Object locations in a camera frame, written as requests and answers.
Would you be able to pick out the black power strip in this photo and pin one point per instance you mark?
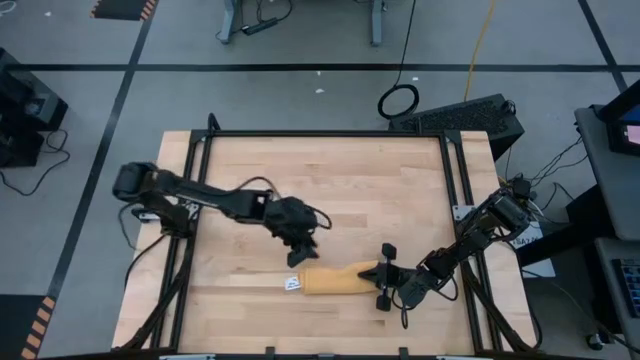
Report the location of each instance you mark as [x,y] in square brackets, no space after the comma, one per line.
[260,26]

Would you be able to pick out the black caster wheel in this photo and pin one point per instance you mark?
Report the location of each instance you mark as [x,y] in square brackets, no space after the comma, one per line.
[595,342]

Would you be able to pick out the black power adapter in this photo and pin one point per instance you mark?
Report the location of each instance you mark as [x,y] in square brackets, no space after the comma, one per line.
[521,188]

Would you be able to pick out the white paper sheet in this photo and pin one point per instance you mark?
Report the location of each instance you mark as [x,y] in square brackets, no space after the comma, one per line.
[535,239]

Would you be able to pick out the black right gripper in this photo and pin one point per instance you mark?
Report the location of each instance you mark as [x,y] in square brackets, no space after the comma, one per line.
[402,282]

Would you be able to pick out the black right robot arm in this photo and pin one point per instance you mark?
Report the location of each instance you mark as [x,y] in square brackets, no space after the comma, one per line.
[480,232]

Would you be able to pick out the black equipment cart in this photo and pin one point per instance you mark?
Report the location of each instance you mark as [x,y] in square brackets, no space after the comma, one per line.
[25,110]

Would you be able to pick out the orange waffle-weave towel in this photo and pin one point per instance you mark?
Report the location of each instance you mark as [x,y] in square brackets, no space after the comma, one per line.
[330,281]

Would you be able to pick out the black keyboard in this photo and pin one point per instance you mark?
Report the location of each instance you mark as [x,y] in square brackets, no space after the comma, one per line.
[631,287]

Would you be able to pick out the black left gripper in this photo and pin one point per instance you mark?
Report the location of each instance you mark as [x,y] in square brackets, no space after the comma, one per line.
[292,217]

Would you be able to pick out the grey desk leg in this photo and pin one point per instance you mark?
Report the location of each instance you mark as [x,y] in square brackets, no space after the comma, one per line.
[376,25]
[230,22]

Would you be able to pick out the grey desk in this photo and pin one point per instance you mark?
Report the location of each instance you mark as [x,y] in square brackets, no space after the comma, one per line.
[607,300]

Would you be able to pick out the hazard striped black mat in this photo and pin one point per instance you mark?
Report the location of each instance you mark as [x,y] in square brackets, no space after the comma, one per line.
[122,9]
[20,325]

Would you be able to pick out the grey table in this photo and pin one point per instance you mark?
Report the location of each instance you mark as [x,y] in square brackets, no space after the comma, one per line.
[610,190]

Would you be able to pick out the black computer tower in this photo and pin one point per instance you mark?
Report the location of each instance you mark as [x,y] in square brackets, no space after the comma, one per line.
[460,117]

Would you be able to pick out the black monitor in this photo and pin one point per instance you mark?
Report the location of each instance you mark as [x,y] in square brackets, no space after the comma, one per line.
[622,117]

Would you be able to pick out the black aluminium table frame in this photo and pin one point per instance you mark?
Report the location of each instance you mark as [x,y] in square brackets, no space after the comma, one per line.
[325,133]

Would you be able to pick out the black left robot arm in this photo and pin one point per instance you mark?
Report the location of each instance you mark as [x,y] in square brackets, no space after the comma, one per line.
[210,192]

